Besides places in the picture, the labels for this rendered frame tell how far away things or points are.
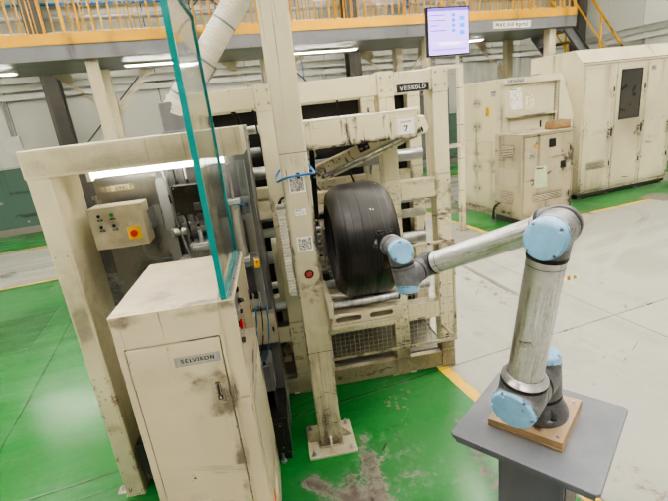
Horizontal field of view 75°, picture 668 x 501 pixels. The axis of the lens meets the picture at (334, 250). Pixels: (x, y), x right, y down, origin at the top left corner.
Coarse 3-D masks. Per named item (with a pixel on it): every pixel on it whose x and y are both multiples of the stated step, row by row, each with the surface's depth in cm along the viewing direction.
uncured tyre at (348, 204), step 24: (336, 192) 208; (360, 192) 205; (384, 192) 206; (336, 216) 200; (360, 216) 197; (384, 216) 198; (336, 240) 200; (360, 240) 195; (336, 264) 245; (360, 264) 198; (360, 288) 207; (384, 288) 212
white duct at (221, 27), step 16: (224, 0) 203; (240, 0) 203; (224, 16) 204; (240, 16) 208; (208, 32) 205; (224, 32) 206; (208, 48) 207; (224, 48) 212; (208, 64) 209; (176, 96) 211; (176, 112) 213
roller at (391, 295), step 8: (360, 296) 219; (368, 296) 218; (376, 296) 218; (384, 296) 218; (392, 296) 219; (400, 296) 220; (336, 304) 216; (344, 304) 216; (352, 304) 217; (360, 304) 218
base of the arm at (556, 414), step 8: (560, 400) 158; (552, 408) 158; (560, 408) 158; (568, 408) 162; (544, 416) 158; (552, 416) 158; (560, 416) 158; (568, 416) 160; (536, 424) 159; (544, 424) 158; (552, 424) 157; (560, 424) 158
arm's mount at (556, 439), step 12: (564, 396) 172; (576, 408) 165; (492, 420) 167; (576, 420) 165; (516, 432) 162; (528, 432) 158; (540, 432) 157; (552, 432) 156; (564, 432) 155; (540, 444) 157; (552, 444) 153; (564, 444) 153
